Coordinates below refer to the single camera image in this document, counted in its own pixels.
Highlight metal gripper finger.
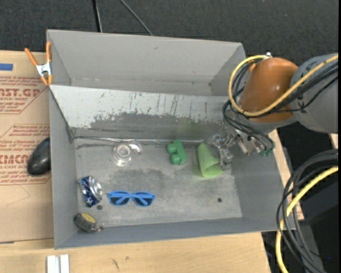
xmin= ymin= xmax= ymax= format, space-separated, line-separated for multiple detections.
xmin=207 ymin=134 xmax=231 ymax=149
xmin=218 ymin=146 xmax=234 ymax=168

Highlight light green cloth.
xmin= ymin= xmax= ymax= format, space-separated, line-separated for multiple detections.
xmin=196 ymin=142 xmax=225 ymax=179

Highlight green toy block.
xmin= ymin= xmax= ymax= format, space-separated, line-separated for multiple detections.
xmin=165 ymin=139 xmax=189 ymax=166

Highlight grey metal bin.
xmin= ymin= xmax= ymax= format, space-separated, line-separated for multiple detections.
xmin=46 ymin=29 xmax=298 ymax=250

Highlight clear glass cup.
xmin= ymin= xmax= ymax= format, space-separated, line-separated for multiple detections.
xmin=112 ymin=140 xmax=143 ymax=167

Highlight blue sunglasses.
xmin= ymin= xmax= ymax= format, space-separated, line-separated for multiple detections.
xmin=106 ymin=191 xmax=156 ymax=208

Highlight crushed blue can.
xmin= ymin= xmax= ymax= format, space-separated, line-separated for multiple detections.
xmin=78 ymin=175 xmax=104 ymax=208

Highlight yellow and grey tape measure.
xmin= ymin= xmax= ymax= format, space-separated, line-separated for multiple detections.
xmin=73 ymin=212 xmax=105 ymax=234

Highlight black computer mouse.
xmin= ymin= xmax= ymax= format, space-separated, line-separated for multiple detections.
xmin=27 ymin=136 xmax=52 ymax=177

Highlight brown cardboard board, red print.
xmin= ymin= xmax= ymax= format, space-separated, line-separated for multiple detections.
xmin=0 ymin=49 xmax=55 ymax=245

